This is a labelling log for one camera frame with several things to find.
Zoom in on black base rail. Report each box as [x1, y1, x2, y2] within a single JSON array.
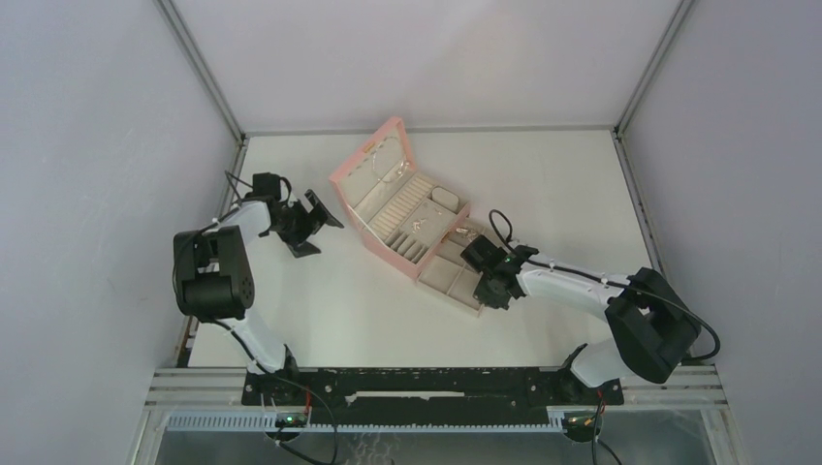
[[240, 367, 624, 407]]

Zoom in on black right camera cable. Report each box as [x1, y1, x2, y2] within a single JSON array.
[[488, 208, 722, 465]]

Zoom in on white slotted cable duct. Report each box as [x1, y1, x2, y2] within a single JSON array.
[[166, 411, 567, 433]]

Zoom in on black left camera cable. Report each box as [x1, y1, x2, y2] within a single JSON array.
[[171, 170, 338, 465]]

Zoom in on black camera cable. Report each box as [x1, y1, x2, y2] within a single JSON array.
[[488, 208, 722, 465], [171, 170, 338, 465]]

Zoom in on pink jewelry box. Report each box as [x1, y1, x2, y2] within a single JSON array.
[[329, 116, 470, 280]]

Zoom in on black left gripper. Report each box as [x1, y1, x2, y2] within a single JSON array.
[[270, 191, 342, 258]]

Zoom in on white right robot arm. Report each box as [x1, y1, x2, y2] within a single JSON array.
[[460, 235, 703, 403]]

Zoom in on beige divided tray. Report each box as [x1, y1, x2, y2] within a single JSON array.
[[416, 218, 489, 318]]

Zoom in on beige oval watch pillow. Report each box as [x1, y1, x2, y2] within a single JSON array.
[[430, 186, 459, 213]]

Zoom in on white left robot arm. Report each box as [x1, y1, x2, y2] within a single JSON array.
[[172, 172, 343, 404]]

